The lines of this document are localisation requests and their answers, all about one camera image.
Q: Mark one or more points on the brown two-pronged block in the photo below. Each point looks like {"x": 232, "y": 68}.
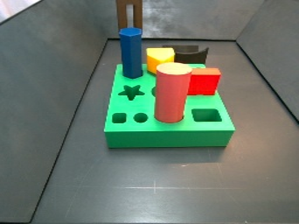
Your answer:
{"x": 129, "y": 13}

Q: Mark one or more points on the green shape sorter board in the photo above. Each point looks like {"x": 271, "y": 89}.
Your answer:
{"x": 132, "y": 128}

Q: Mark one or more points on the red square block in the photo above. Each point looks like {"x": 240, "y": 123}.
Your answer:
{"x": 204, "y": 81}

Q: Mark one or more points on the pink red cylinder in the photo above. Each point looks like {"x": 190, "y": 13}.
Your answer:
{"x": 170, "y": 90}

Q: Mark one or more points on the yellow pentagon block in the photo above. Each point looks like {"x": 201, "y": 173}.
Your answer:
{"x": 156, "y": 57}

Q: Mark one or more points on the black curved holder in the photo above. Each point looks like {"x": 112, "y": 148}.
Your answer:
{"x": 188, "y": 54}

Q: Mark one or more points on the blue hexagonal prism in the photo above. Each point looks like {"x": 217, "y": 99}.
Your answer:
{"x": 130, "y": 52}

